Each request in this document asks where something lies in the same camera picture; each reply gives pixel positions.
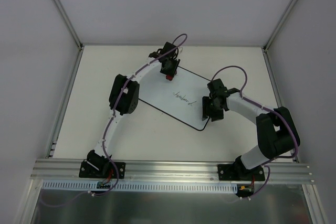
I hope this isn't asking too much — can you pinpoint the red whiteboard eraser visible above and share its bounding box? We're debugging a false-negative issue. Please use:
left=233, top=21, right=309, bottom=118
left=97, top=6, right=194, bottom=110
left=166, top=75, right=174, bottom=81

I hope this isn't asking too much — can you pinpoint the white whiteboard black frame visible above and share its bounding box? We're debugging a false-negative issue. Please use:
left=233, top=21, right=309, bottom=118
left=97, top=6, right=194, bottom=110
left=139, top=67, right=210, bottom=131

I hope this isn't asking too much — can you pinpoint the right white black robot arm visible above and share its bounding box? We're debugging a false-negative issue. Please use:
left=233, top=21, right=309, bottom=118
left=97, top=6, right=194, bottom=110
left=202, top=92, right=300, bottom=180

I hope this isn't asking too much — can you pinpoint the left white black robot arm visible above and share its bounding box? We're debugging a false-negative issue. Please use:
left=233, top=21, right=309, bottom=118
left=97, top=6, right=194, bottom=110
left=86, top=46, right=180, bottom=177

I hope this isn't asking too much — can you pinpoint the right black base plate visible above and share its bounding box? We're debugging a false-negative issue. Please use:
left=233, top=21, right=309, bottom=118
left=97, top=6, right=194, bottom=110
left=217, top=164, right=265, bottom=182

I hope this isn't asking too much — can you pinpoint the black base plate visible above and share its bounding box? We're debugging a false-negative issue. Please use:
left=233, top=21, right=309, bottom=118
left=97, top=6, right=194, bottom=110
left=217, top=164, right=265, bottom=182
left=78, top=160, right=126, bottom=179

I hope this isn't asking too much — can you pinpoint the right aluminium frame post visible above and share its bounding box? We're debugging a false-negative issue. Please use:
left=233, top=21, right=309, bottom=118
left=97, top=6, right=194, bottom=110
left=263, top=0, right=298, bottom=52

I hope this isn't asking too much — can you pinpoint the aluminium frame post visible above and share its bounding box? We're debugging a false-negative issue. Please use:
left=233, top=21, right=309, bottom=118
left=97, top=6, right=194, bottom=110
left=263, top=0, right=298, bottom=52
left=52, top=0, right=83, bottom=50

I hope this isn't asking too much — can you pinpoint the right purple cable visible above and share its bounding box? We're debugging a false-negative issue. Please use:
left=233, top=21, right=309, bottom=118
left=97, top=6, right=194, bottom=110
left=214, top=65, right=300, bottom=201

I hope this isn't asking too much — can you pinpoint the purple cable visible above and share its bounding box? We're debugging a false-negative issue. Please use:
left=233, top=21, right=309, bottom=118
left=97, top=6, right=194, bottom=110
left=39, top=34, right=188, bottom=208
left=214, top=65, right=300, bottom=201

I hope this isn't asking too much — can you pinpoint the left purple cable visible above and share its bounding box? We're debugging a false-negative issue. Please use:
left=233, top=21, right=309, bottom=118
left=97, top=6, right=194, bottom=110
left=39, top=34, right=188, bottom=208

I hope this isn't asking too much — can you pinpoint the left aluminium frame post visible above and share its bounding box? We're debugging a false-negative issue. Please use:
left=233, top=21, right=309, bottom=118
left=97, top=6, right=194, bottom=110
left=52, top=0, right=83, bottom=50

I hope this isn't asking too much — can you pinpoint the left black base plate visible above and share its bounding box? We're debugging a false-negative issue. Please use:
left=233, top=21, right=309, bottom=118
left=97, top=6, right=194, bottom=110
left=78, top=160, right=126, bottom=179

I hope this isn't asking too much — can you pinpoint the aluminium mounting rail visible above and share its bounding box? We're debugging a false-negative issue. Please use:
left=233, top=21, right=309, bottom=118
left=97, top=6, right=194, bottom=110
left=30, top=158, right=316, bottom=184

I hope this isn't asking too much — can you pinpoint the white slotted cable duct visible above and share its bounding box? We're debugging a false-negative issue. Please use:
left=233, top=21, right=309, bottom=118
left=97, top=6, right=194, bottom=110
left=41, top=180, right=238, bottom=194

